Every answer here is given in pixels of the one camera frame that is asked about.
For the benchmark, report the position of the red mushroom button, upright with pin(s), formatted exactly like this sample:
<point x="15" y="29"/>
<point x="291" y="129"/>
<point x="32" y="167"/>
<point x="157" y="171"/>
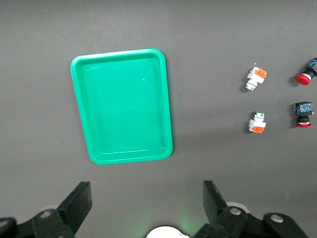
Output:
<point x="303" y="109"/>

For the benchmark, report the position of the white orange connector block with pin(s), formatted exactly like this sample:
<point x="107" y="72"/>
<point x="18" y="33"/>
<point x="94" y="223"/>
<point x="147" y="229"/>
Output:
<point x="256" y="78"/>

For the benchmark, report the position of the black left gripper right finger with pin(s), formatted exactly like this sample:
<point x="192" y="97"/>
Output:
<point x="218" y="213"/>

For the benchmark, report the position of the green plastic tray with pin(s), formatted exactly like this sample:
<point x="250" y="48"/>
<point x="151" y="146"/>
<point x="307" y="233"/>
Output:
<point x="123" y="106"/>

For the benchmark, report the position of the red mushroom button, tilted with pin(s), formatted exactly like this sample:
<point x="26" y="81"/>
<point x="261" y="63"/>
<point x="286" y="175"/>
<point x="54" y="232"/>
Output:
<point x="303" y="78"/>

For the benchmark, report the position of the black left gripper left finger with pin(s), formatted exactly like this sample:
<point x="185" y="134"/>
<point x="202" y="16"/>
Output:
<point x="71" y="210"/>

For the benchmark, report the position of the white orange green push button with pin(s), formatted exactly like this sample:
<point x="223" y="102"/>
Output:
<point x="257" y="122"/>

